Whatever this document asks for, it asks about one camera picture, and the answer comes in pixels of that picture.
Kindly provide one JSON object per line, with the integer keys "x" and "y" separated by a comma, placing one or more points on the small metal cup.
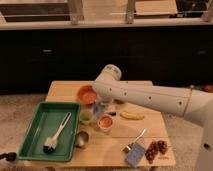
{"x": 82, "y": 139}

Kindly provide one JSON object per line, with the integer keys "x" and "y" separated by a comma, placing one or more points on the yellow banana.
{"x": 131, "y": 116}

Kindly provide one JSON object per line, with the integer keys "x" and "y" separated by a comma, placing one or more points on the dark brown bowl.
{"x": 119, "y": 101}

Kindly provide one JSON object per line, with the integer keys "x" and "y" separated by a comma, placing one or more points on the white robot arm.
{"x": 193, "y": 105}

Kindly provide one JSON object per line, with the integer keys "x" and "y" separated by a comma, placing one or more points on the red grape bunch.
{"x": 154, "y": 148}

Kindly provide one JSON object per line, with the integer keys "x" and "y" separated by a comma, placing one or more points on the orange red bowl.
{"x": 86, "y": 95}

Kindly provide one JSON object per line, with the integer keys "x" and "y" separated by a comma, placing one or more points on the dark cabinet counter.
{"x": 166, "y": 51}

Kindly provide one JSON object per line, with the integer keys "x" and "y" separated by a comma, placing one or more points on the green plastic tray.
{"x": 45, "y": 122}

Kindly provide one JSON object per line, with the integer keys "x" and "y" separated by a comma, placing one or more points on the blue grey towel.
{"x": 98, "y": 110}

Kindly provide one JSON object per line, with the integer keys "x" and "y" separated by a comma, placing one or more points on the white cup orange inside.
{"x": 105, "y": 122}

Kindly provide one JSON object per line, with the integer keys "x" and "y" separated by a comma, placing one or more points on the black object at corner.
{"x": 10, "y": 157}

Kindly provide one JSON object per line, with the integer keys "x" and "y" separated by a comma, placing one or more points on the wooden table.
{"x": 105, "y": 149}

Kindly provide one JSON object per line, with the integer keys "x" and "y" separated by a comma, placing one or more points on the blue sponge pad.
{"x": 134, "y": 154}

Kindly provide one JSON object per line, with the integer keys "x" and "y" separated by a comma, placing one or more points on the green plastic cup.
{"x": 86, "y": 116}

